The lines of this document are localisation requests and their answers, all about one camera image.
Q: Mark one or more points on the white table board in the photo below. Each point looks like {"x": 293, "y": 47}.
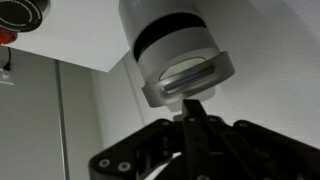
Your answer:
{"x": 83, "y": 32}

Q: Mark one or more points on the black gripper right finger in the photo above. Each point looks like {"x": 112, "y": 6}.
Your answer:
{"x": 215, "y": 150}

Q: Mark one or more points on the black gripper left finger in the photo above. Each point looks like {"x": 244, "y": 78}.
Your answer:
{"x": 138, "y": 155}

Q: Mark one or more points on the wall outlet with plug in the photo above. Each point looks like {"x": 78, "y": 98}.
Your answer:
{"x": 6, "y": 77}

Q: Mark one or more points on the red lidded coffee pod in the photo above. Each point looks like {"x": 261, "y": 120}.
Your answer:
{"x": 7, "y": 37}

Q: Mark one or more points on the glass jar with black lid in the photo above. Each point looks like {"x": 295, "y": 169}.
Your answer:
{"x": 23, "y": 15}

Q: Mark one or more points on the grey coffeemaker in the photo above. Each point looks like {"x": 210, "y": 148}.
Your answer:
{"x": 173, "y": 48}

